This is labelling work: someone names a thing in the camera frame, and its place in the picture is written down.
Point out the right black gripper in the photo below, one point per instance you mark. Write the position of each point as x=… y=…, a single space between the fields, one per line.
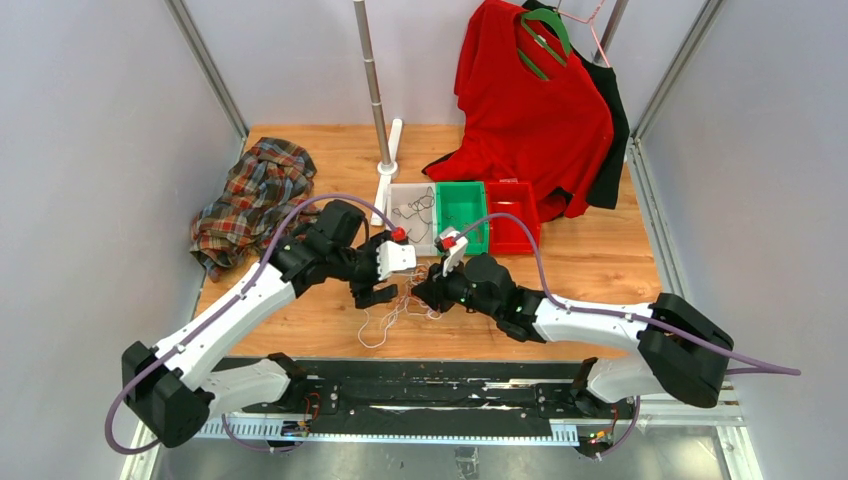
x=437 y=295

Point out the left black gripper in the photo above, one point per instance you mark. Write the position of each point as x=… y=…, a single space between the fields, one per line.
x=371 y=248

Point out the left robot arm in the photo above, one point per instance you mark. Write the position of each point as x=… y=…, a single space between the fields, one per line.
x=173 y=387

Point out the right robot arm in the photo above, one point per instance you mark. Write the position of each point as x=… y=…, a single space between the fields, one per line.
x=669 y=346

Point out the white plastic bin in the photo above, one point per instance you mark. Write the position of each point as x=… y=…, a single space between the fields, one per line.
x=411 y=206

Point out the green plastic bin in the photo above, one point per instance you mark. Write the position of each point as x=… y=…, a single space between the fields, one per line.
x=458 y=205

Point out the white rack base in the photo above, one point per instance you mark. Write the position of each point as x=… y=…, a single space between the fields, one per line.
x=387 y=172

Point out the plaid flannel shirt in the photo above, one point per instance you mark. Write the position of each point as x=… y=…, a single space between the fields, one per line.
x=269 y=180

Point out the red t-shirt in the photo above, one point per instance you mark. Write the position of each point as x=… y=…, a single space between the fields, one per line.
x=485 y=94

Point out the black t-shirt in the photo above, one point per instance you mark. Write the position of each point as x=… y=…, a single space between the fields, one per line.
x=571 y=130

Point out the silver rack pole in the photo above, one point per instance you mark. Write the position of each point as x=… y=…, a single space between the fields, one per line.
x=373 y=84
x=604 y=40

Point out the right silver rack pole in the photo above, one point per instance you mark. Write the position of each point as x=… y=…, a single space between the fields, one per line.
x=604 y=40

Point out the green clothes hanger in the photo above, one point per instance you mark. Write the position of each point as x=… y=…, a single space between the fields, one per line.
x=553 y=23

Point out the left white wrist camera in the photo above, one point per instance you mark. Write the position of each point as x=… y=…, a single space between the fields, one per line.
x=393 y=258

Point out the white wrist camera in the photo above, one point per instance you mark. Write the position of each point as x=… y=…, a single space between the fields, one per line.
x=393 y=258
x=452 y=245

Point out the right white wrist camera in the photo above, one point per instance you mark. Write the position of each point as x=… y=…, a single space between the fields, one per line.
x=452 y=245

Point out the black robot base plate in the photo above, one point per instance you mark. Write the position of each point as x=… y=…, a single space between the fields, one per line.
x=423 y=398

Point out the aluminium frame rail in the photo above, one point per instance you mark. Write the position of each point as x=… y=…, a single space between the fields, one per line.
x=665 y=439

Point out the pink wire hanger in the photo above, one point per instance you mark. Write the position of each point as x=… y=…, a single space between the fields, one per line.
x=588 y=18

